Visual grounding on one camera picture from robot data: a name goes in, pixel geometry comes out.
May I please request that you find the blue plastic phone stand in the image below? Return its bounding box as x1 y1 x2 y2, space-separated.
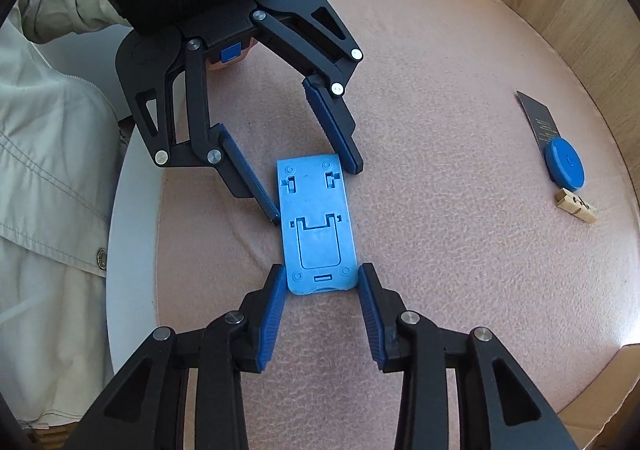
277 154 358 296

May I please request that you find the person's right hand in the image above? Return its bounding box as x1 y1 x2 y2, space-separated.
206 38 257 72

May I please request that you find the brown cardboard box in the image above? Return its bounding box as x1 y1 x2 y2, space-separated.
559 344 639 449

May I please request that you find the beige jacket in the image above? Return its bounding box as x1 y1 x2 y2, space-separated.
1 0 126 427

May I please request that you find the wooden clothespin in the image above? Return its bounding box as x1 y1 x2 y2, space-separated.
554 188 597 225

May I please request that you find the dark grey card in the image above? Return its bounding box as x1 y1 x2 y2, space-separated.
515 91 561 157

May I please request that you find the large wooden board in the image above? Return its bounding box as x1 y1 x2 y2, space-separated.
501 0 639 187

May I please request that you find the blue round tape measure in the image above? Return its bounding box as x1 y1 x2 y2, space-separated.
544 137 586 192

